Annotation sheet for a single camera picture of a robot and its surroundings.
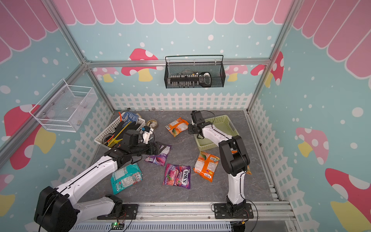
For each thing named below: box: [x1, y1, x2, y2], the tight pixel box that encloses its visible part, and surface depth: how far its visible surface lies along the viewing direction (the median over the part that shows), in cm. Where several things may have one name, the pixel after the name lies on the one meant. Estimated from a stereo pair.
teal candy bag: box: [110, 162, 143, 195], surface depth 85 cm
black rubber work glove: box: [114, 120, 141, 140], surface depth 102 cm
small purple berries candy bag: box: [144, 145, 172, 167], surface depth 93 cm
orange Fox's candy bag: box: [193, 151, 220, 183], surface depth 90 cm
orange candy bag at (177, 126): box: [164, 116, 190, 138], surface depth 108 cm
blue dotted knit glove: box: [121, 111, 139, 127], surface depth 109 cm
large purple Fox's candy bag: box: [162, 163, 191, 189], surface depth 86 cm
